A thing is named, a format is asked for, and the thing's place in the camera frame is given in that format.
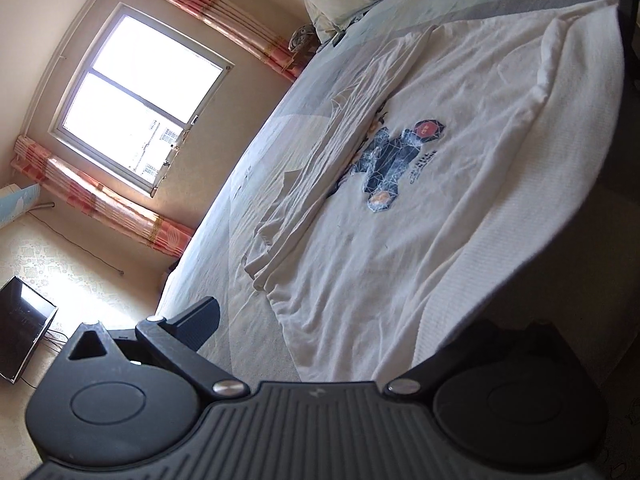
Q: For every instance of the orange striped curtain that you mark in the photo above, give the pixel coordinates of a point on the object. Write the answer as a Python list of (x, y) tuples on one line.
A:
[(246, 32), (91, 197)]

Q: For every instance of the white printed sweatshirt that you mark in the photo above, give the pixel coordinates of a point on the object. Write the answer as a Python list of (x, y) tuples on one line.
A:
[(450, 161)]

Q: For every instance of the window with white frame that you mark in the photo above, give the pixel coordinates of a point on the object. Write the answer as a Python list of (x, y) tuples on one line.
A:
[(135, 96)]

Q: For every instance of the left orange striped curtain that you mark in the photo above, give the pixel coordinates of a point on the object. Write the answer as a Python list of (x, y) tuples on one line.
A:
[(91, 197)]

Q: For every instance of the rear pastel pillow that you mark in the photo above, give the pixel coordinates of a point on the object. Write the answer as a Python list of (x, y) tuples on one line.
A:
[(327, 31)]

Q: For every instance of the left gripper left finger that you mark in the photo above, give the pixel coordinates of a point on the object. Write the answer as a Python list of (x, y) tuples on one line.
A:
[(174, 344)]

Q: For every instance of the patchwork pastel bed sheet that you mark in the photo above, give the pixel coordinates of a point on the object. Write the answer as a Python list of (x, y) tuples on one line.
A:
[(250, 341)]

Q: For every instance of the wall mounted black television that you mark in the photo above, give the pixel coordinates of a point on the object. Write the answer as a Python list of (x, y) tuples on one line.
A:
[(25, 316)]

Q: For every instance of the right orange striped curtain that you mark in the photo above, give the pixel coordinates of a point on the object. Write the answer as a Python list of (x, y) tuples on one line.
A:
[(246, 32)]

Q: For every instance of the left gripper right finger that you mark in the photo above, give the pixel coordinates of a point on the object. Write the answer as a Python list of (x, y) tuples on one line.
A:
[(471, 347)]

